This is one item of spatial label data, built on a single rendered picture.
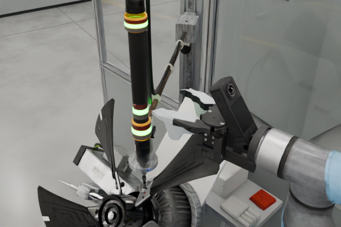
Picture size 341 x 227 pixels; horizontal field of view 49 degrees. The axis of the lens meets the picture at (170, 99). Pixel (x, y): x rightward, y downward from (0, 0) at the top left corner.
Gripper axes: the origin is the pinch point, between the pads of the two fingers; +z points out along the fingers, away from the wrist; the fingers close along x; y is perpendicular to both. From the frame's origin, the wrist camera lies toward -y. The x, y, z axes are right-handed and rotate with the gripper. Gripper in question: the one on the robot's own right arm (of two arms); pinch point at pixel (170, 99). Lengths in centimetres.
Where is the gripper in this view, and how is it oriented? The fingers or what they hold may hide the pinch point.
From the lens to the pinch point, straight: 74.2
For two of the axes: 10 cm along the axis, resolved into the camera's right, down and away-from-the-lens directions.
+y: 0.0, 8.4, 5.4
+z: -8.0, -3.2, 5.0
